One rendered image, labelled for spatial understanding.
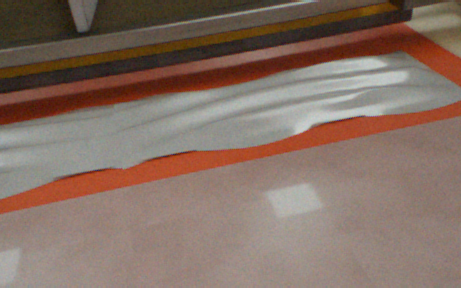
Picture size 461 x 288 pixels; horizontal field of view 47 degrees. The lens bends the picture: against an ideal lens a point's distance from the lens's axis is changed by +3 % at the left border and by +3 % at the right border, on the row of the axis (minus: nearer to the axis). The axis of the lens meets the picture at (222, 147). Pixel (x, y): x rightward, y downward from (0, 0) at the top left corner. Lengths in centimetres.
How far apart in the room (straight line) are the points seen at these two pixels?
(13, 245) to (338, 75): 18
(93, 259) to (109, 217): 2
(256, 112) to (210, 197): 6
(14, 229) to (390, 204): 15
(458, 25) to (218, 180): 22
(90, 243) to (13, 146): 9
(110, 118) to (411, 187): 15
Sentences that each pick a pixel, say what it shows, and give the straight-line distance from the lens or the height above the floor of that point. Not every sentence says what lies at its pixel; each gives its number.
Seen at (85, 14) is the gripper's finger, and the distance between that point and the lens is 29.
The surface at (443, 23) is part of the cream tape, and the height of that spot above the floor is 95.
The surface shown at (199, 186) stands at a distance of 23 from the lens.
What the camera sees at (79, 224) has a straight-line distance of 22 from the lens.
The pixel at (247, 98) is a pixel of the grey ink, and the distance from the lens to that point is 28.
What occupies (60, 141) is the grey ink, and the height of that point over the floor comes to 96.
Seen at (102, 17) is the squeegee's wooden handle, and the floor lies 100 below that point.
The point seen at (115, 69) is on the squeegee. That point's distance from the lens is 33.
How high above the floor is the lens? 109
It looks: 32 degrees down
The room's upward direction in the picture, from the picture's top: 7 degrees counter-clockwise
